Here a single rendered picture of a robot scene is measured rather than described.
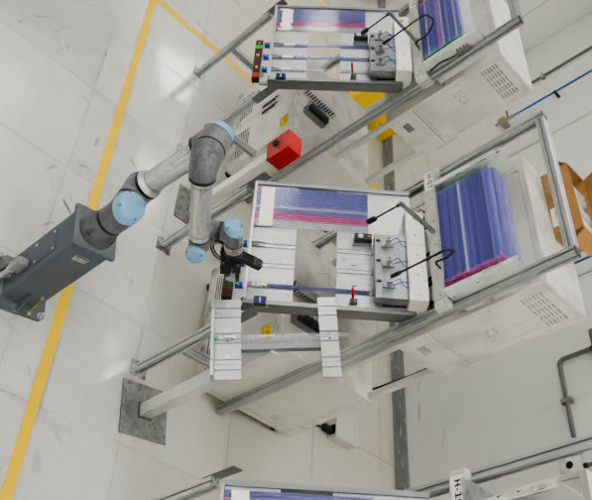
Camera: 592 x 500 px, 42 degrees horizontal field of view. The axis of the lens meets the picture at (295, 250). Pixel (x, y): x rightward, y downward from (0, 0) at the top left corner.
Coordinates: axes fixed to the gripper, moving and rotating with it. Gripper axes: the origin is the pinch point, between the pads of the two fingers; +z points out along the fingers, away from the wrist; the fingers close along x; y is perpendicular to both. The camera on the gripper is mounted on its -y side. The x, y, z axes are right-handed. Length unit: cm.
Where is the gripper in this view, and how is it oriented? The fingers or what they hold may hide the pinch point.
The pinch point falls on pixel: (238, 281)
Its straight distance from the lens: 321.8
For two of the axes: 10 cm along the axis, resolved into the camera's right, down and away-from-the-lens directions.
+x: -0.5, 7.6, -6.4
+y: -10.0, -0.8, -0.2
